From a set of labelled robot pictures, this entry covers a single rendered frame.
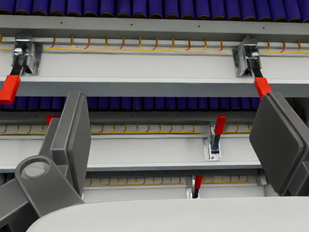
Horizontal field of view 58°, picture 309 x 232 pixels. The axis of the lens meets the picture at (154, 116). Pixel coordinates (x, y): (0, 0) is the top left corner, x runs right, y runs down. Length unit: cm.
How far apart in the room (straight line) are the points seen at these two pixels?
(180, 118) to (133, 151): 10
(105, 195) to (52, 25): 43
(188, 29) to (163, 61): 5
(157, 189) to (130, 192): 6
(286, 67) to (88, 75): 25
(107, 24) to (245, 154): 33
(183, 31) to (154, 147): 23
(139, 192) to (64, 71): 40
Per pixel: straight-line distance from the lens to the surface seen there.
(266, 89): 32
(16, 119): 53
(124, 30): 35
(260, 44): 40
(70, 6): 38
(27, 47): 37
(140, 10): 37
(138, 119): 49
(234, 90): 38
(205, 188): 70
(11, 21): 38
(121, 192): 67
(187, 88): 36
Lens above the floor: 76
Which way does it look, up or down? 49 degrees down
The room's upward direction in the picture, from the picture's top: 5 degrees clockwise
